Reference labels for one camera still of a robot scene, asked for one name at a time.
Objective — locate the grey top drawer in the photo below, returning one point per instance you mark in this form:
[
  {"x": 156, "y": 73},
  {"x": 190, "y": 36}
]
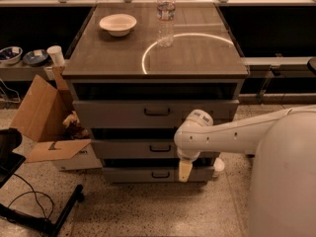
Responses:
[{"x": 149, "y": 114}]

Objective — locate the blue white bowl left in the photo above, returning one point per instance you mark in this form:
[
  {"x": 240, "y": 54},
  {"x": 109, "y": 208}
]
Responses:
[{"x": 10, "y": 55}]

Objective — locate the dark blue bowl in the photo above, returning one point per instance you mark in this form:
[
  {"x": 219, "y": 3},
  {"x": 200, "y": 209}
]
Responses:
[{"x": 36, "y": 57}]

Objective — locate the brown cardboard box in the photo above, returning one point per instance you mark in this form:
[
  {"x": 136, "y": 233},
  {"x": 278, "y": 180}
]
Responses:
[{"x": 39, "y": 118}]

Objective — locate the clear plastic water bottle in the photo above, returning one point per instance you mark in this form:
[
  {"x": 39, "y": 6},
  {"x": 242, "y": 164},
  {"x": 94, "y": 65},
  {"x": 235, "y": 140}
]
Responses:
[{"x": 165, "y": 16}]

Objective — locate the grey bottom drawer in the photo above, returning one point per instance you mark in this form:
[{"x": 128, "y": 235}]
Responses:
[{"x": 155, "y": 175}]

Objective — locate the white round object floor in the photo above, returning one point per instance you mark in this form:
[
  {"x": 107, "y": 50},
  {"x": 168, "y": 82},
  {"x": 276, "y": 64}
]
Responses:
[{"x": 218, "y": 165}]

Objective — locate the grey drawer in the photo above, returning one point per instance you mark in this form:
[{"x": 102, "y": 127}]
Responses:
[
  {"x": 134, "y": 149},
  {"x": 149, "y": 114},
  {"x": 155, "y": 175}
]

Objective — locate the brown stuffed toy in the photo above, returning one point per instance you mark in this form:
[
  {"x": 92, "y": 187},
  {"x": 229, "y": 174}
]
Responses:
[{"x": 74, "y": 128}]

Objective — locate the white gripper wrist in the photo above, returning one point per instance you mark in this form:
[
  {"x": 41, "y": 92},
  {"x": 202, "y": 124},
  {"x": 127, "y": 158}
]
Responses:
[{"x": 187, "y": 154}]

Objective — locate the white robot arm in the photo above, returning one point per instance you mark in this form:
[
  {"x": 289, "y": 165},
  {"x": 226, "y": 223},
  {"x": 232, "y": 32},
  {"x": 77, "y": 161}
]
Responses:
[{"x": 283, "y": 184}]

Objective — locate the grey low shelf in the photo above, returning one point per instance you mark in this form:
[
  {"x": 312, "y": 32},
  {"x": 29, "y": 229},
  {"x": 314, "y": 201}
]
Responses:
[{"x": 23, "y": 72}]

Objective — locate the grey drawer cabinet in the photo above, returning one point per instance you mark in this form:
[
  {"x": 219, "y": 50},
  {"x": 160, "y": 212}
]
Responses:
[{"x": 201, "y": 64}]

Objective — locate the white paper cup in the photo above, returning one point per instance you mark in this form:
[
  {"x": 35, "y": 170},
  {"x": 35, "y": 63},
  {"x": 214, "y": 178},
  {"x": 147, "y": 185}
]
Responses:
[{"x": 56, "y": 55}]

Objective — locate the black stand left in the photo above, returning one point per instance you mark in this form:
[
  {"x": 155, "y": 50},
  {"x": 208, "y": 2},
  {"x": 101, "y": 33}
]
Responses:
[{"x": 10, "y": 162}]

